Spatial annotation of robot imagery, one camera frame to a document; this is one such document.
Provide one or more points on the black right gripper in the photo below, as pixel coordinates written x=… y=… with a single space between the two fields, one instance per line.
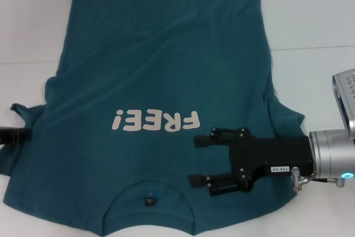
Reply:
x=274 y=153

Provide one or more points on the teal t-shirt with FREE print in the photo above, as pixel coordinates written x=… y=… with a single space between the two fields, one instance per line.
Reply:
x=155 y=62

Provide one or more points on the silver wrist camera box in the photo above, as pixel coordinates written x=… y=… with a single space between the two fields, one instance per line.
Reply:
x=346 y=95

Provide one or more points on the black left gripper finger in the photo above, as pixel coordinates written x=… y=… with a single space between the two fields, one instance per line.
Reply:
x=14 y=135

